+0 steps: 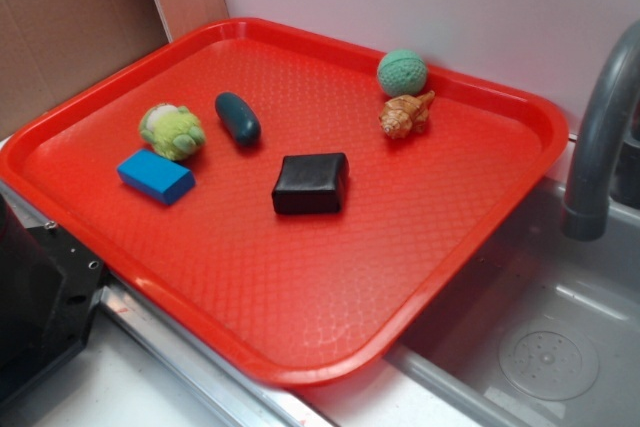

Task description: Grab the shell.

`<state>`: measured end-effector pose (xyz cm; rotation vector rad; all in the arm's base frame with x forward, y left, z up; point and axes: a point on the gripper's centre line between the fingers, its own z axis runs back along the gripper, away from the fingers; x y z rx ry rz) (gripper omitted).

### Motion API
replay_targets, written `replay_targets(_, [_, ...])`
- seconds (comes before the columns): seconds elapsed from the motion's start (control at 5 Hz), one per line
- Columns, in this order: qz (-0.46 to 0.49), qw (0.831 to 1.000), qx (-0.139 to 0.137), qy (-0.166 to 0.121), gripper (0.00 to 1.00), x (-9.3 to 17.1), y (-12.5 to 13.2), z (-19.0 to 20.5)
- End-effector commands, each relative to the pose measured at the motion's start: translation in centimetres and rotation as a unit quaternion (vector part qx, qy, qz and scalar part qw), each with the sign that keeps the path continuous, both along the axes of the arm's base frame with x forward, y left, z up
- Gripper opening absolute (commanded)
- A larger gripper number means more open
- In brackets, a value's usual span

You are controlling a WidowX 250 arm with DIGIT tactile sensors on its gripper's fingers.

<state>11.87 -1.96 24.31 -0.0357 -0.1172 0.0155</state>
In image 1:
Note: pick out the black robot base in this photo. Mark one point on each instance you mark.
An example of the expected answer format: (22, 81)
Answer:
(50, 286)

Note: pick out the black rectangular block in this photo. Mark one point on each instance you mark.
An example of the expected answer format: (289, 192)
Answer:
(311, 184)

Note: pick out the red plastic tray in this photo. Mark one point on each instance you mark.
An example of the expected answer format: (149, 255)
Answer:
(290, 300)

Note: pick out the brown seashell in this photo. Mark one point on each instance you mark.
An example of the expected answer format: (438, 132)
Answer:
(405, 115)

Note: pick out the dark teal capsule toy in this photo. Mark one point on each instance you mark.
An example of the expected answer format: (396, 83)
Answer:
(238, 118)

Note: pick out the green textured ball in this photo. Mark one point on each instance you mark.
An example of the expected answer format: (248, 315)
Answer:
(402, 72)

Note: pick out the green plush frog toy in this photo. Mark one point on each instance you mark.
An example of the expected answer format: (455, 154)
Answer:
(173, 132)

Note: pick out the blue rectangular block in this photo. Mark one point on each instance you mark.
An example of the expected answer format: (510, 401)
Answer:
(157, 177)

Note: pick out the grey plastic toy sink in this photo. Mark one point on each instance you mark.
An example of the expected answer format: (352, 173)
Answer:
(536, 329)

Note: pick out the brown cardboard panel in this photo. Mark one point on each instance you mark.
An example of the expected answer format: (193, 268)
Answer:
(54, 49)

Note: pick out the grey toy faucet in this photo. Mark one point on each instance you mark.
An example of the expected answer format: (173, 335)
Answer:
(605, 161)

